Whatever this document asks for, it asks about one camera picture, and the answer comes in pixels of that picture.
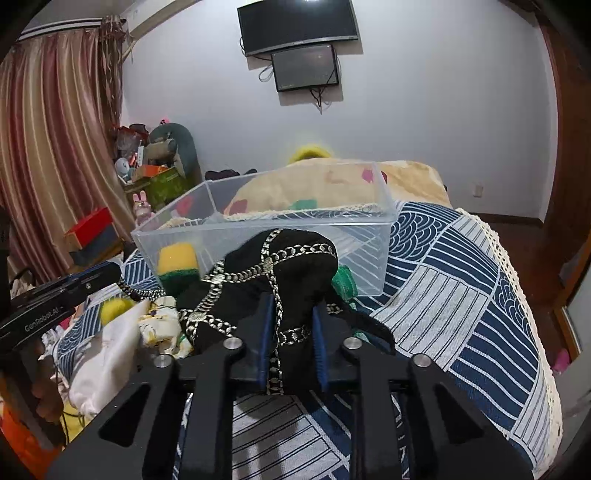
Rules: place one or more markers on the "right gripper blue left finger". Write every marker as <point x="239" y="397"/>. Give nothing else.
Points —
<point x="264" y="317"/>

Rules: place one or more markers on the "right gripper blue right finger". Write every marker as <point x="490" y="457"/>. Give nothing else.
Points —
<point x="321" y="357"/>

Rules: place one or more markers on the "black knit hat with chains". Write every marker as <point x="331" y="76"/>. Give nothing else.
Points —
<point x="294" y="266"/>

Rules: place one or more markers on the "green knit hat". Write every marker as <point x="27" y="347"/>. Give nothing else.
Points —
<point x="345" y="285"/>

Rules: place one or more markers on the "yellow fuzzy ball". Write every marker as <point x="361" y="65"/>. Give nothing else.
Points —
<point x="113" y="308"/>

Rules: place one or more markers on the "cream drawstring bag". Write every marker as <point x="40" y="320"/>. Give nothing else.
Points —
<point x="93" y="362"/>

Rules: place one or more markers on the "yellow green sponge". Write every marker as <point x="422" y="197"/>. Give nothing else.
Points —
<point x="177" y="264"/>

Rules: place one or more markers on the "floral fabric pouch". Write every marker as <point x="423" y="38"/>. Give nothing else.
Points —
<point x="160" y="329"/>

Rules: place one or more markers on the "clear plastic storage box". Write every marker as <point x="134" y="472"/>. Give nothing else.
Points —
<point x="361" y="237"/>

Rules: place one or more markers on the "person's left hand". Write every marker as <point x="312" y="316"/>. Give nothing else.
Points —
<point x="45" y="390"/>

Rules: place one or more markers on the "red box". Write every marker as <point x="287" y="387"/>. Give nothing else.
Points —
<point x="87" y="229"/>

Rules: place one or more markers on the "beige blanket with coloured patches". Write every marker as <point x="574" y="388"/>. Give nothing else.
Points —
<point x="313" y="184"/>

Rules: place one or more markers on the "blue white patterned bedspread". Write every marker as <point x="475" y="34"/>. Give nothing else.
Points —
<point x="467" y="392"/>

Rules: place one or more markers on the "dark purple garment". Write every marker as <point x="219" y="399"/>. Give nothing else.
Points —
<point x="212" y="175"/>

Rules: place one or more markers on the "pink bunny figure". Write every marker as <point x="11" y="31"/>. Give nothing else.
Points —
<point x="141" y="208"/>

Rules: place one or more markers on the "green cardboard box of clutter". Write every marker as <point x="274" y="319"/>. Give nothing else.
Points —
<point x="160" y="189"/>

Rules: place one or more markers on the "yellow fluffy plush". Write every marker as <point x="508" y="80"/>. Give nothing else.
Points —
<point x="307" y="152"/>

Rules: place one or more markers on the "grey-green plush toy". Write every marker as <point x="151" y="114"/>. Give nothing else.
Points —
<point x="188" y="165"/>

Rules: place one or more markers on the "striped red-brown curtain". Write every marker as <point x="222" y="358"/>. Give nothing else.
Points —
<point x="61" y="98"/>

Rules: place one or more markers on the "wall power outlet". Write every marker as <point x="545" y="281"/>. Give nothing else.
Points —
<point x="478" y="190"/>

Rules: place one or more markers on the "small wall-mounted black monitor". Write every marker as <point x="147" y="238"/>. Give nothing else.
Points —
<point x="307" y="67"/>

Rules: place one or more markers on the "large wall-mounted black television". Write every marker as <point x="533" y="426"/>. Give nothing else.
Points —
<point x="273" y="25"/>

